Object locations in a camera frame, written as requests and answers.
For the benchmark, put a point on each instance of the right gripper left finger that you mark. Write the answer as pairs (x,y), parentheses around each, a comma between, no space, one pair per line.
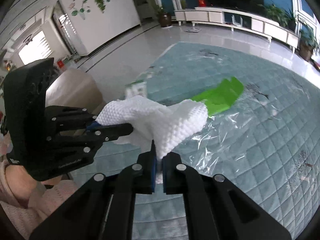
(103,208)

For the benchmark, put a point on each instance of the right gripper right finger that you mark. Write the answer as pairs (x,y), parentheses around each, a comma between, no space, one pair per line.
(215,208)

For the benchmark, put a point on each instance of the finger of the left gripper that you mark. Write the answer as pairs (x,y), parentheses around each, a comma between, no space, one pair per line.
(77,141)
(69,118)

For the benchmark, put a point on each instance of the white paper towel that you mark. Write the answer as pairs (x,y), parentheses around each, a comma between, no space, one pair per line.
(166,126)

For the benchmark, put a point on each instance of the cream leather sofa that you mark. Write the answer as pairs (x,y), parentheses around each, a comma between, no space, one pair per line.
(75,88)

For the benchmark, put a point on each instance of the clear plastic film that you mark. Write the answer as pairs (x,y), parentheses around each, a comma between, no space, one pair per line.
(219,145)

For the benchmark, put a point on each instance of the green white box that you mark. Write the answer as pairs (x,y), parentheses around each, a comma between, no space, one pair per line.
(136,88)

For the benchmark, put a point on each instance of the green paper bag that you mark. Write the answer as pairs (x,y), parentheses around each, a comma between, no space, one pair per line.
(222,97)

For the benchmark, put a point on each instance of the brown ceramic plant pot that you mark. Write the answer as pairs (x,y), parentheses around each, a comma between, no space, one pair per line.
(164,18)

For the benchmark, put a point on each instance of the potted plant right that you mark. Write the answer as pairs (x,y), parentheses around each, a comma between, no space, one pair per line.
(308,44)

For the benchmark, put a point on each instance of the white tv cabinet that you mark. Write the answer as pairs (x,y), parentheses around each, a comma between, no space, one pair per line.
(238,20)

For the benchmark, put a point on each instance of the lotus wall sticker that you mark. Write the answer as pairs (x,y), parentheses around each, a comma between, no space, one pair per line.
(80,10)

